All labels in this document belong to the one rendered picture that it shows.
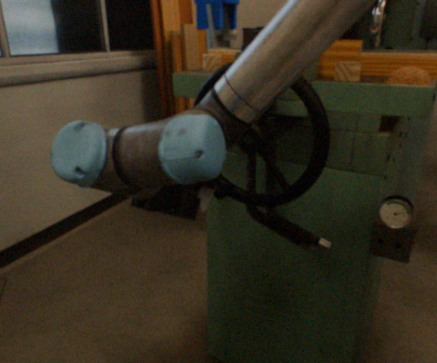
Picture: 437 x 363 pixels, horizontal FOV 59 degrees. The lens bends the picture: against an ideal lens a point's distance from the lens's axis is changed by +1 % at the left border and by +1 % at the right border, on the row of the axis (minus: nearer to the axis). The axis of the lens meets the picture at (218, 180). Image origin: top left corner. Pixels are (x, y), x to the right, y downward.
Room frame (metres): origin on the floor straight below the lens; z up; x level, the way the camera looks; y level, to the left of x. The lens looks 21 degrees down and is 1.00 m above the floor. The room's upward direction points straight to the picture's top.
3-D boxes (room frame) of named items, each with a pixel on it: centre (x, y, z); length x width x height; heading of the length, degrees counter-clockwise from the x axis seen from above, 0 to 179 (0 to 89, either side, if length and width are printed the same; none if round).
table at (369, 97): (0.93, -0.17, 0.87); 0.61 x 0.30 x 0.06; 60
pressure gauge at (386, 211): (0.70, -0.36, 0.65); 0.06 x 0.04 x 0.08; 60
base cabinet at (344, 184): (1.12, -0.29, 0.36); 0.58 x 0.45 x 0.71; 150
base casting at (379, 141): (1.12, -0.30, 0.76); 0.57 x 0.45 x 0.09; 150
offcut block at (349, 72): (0.84, -0.27, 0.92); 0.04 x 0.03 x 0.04; 39
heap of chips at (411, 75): (0.82, -0.39, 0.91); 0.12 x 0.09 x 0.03; 150
